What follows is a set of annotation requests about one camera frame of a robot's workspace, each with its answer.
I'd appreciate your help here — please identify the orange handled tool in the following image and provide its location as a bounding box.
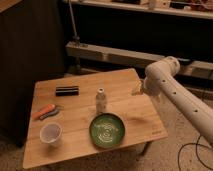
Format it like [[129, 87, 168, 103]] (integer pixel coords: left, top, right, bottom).
[[32, 104, 56, 119]]

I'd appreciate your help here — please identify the small clear bottle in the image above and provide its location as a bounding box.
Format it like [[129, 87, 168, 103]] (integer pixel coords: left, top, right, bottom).
[[96, 88, 107, 114]]

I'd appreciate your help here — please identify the white upper shelf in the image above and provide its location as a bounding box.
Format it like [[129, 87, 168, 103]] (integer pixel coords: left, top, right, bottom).
[[62, 0, 213, 20]]

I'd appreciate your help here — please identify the white shelf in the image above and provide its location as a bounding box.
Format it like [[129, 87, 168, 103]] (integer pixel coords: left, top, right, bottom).
[[62, 0, 213, 20], [66, 42, 213, 78]]

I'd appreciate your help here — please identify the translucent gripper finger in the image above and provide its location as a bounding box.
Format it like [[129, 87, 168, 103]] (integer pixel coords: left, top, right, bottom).
[[131, 82, 143, 96]]

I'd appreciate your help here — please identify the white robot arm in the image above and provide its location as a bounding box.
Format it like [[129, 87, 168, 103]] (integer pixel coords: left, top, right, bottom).
[[131, 56, 213, 147]]

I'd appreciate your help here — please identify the wooden folding table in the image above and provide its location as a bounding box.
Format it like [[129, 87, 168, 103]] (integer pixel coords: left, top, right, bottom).
[[23, 69, 167, 169]]

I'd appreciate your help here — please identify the green ceramic plate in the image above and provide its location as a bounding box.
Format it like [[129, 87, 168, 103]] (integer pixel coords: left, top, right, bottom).
[[89, 113, 125, 149]]

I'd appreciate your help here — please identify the grey handled tool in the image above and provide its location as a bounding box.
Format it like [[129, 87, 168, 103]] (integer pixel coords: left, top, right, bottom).
[[39, 108, 60, 120]]

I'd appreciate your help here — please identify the black handle on shelf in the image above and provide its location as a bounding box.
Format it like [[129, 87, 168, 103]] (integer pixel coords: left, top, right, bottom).
[[177, 58, 193, 65]]

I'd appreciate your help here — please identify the black rectangular case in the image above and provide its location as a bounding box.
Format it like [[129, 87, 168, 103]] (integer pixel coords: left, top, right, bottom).
[[55, 86, 79, 96]]

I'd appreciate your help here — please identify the white lower shelf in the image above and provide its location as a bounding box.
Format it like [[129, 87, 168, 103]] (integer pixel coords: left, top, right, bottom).
[[66, 42, 213, 78]]

